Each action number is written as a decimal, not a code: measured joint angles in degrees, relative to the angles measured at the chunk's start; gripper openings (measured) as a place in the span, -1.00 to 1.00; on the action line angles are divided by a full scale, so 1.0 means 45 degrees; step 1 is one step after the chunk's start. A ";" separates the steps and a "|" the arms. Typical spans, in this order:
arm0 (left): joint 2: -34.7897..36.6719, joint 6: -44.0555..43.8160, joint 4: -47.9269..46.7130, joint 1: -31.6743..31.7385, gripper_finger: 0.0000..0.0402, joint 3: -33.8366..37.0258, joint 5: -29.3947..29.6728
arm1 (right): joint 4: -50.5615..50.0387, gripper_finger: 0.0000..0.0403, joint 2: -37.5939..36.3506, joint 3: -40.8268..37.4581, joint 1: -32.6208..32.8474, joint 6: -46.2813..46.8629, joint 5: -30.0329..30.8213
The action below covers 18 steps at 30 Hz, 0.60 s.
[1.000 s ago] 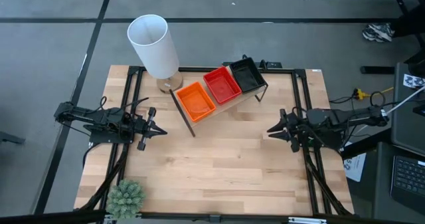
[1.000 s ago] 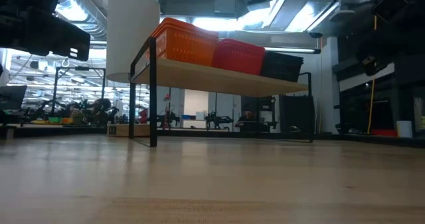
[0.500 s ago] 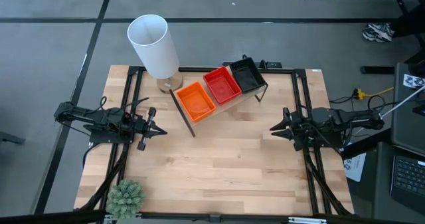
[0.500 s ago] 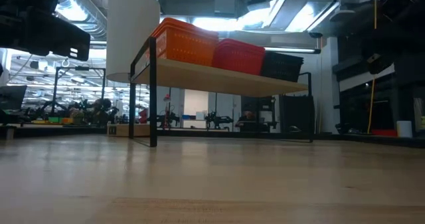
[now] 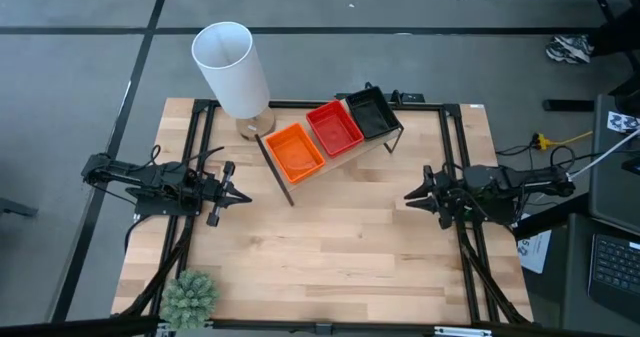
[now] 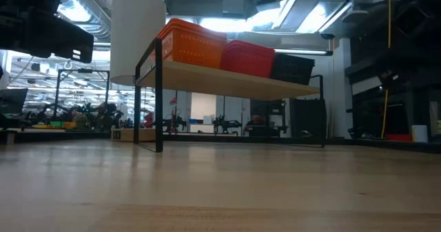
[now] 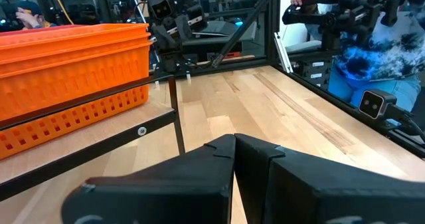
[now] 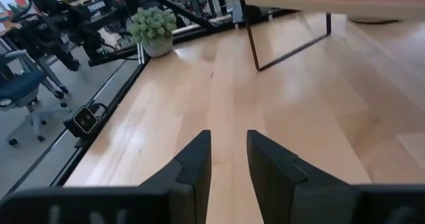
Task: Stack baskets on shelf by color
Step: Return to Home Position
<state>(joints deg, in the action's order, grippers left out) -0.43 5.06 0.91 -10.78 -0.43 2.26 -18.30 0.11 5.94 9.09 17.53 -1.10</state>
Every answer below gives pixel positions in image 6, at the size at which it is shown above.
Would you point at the black plastic slotted basket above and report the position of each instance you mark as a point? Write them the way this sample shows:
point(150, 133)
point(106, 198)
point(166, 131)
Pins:
point(293, 72)

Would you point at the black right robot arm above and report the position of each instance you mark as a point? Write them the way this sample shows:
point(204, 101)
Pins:
point(396, 36)

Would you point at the black background robot arm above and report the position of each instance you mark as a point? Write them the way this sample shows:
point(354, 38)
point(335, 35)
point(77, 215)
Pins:
point(225, 123)
point(174, 123)

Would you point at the dark computer monitor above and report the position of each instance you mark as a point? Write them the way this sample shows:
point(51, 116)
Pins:
point(12, 101)

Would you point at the green box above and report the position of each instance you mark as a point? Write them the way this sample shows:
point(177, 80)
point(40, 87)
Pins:
point(55, 124)

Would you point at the small orange box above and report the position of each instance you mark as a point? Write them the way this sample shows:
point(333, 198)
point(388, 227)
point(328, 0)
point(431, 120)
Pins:
point(69, 124)

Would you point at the light wooden box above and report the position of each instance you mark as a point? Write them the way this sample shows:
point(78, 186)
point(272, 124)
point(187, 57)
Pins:
point(134, 134)

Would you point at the small red lamp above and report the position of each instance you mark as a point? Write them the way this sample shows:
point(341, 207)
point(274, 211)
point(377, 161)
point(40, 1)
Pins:
point(173, 102)

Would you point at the grey ceiling box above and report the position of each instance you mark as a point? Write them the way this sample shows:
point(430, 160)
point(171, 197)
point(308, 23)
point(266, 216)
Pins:
point(233, 5)

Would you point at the person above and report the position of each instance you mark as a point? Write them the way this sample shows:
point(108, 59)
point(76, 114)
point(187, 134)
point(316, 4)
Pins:
point(256, 122)

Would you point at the long ceiling light tube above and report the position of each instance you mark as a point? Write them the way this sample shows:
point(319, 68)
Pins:
point(303, 52)

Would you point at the black cabinet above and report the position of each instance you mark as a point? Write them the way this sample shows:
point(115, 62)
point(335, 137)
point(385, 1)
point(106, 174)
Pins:
point(306, 118)

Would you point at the flat red tray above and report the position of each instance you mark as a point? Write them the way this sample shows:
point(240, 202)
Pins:
point(398, 137)

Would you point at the white cylindrical cup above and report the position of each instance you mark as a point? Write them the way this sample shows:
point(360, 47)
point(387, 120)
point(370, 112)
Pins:
point(419, 134)

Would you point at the black metal frame structure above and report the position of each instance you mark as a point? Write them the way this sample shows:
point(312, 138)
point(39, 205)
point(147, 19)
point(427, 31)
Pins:
point(84, 71)

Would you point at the wooden shelf with black frame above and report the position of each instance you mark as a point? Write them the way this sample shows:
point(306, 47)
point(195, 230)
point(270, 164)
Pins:
point(206, 80)

